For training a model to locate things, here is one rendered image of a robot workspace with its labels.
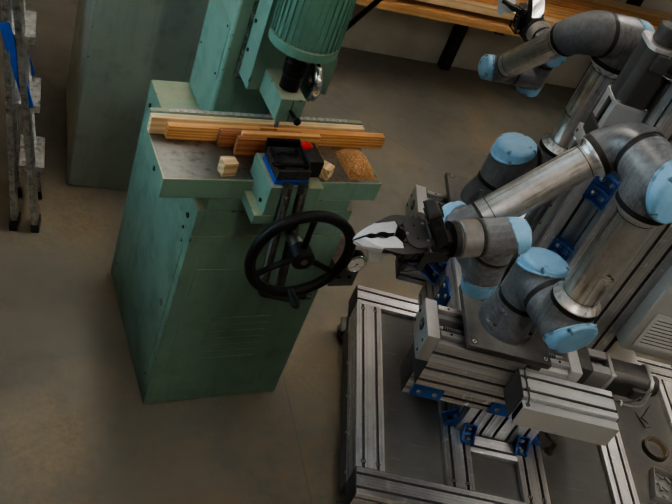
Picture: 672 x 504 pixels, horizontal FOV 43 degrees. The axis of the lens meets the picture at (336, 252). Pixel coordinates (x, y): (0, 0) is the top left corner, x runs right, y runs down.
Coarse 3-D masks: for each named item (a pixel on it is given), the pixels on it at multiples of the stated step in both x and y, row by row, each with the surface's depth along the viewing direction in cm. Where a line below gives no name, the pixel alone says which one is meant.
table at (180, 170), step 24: (144, 144) 216; (168, 144) 212; (192, 144) 215; (216, 144) 218; (168, 168) 205; (192, 168) 208; (216, 168) 211; (240, 168) 214; (336, 168) 228; (168, 192) 205; (192, 192) 208; (216, 192) 210; (240, 192) 213; (336, 192) 225; (360, 192) 228; (264, 216) 208
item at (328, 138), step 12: (168, 132) 212; (180, 132) 213; (192, 132) 214; (204, 132) 216; (216, 132) 217; (312, 132) 229; (324, 132) 231; (336, 132) 233; (348, 132) 235; (360, 132) 237; (324, 144) 233; (336, 144) 235; (348, 144) 236; (360, 144) 238; (372, 144) 239
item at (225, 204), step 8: (208, 200) 211; (216, 200) 212; (224, 200) 213; (232, 200) 214; (240, 200) 215; (320, 200) 225; (328, 200) 226; (336, 200) 228; (344, 200) 229; (208, 208) 213; (216, 208) 214; (224, 208) 215; (232, 208) 216; (240, 208) 217; (320, 208) 228; (328, 208) 229; (336, 208) 230; (344, 208) 231
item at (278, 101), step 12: (264, 72) 221; (276, 72) 220; (264, 84) 221; (276, 84) 216; (264, 96) 221; (276, 96) 214; (288, 96) 213; (300, 96) 215; (276, 108) 214; (288, 108) 214; (300, 108) 216; (276, 120) 216; (288, 120) 217
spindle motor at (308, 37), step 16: (288, 0) 196; (304, 0) 193; (320, 0) 192; (336, 0) 193; (352, 0) 196; (288, 16) 197; (304, 16) 195; (320, 16) 194; (336, 16) 196; (272, 32) 203; (288, 32) 199; (304, 32) 197; (320, 32) 197; (336, 32) 200; (288, 48) 200; (304, 48) 200; (320, 48) 201; (336, 48) 204
